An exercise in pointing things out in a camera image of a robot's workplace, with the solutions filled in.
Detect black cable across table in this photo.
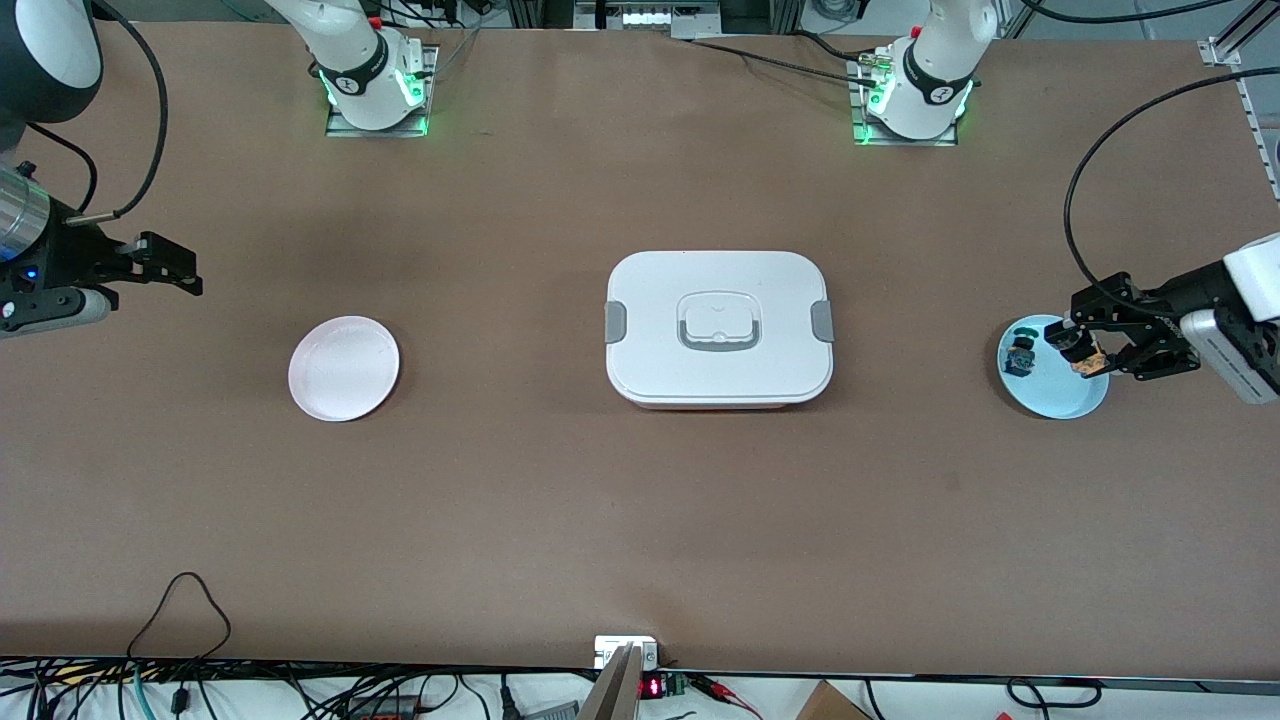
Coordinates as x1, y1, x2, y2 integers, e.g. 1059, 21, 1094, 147
672, 35, 881, 86

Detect brown cardboard piece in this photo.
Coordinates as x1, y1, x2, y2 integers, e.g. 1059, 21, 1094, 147
795, 680, 873, 720

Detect grey metal bar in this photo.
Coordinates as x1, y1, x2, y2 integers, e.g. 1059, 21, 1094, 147
578, 643, 643, 720

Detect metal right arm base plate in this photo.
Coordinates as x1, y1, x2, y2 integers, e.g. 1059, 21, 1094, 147
325, 45, 441, 138

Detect aluminium profile rail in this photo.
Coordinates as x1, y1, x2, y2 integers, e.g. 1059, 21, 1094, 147
1198, 0, 1280, 206

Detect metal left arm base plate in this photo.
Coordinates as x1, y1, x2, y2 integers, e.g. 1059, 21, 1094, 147
850, 52, 963, 148

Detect small white edge device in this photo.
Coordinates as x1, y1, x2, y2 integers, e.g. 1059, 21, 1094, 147
594, 636, 659, 669

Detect red and black test lead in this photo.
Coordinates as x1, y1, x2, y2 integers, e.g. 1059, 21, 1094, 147
688, 674, 763, 720

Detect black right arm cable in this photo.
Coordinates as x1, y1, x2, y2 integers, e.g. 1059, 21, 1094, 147
68, 0, 169, 221
25, 120, 99, 216

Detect lit device behind table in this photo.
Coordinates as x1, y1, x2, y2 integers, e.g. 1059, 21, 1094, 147
575, 0, 723, 31

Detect tangled black cable bundle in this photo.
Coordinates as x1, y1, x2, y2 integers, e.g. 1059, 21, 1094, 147
0, 655, 601, 720

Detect green push-button switch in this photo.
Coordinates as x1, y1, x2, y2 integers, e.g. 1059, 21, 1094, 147
1003, 325, 1041, 379

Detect black cable below table edge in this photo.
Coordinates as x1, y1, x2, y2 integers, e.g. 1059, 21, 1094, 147
1005, 678, 1103, 709

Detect orange push-button switch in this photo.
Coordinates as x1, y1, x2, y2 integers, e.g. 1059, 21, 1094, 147
1045, 322, 1111, 379

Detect white lidded box grey latches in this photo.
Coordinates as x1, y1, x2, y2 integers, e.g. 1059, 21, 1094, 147
604, 250, 835, 411

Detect light blue round plate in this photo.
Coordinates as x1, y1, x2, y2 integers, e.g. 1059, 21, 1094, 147
997, 315, 1110, 421

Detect thin black looped cable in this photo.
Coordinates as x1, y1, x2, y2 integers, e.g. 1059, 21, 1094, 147
127, 572, 233, 661

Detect pale pink round plate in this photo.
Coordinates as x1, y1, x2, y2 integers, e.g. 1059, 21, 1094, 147
288, 316, 401, 423

